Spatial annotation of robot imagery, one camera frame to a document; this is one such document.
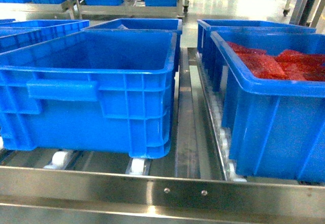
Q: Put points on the blue bin behind red bin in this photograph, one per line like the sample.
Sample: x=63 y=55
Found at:
x=263 y=35

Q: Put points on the red parts in bin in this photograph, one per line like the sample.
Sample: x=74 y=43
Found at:
x=288 y=65

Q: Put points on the blue bin with red parts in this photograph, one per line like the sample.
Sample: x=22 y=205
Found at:
x=277 y=126

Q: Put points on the stainless steel flow rack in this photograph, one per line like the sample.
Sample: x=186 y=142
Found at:
x=190 y=185

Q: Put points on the empty blue plastic bin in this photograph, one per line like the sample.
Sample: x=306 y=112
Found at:
x=95 y=90

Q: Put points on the blue bin behind empty bin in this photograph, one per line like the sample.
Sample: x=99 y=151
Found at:
x=171 y=25

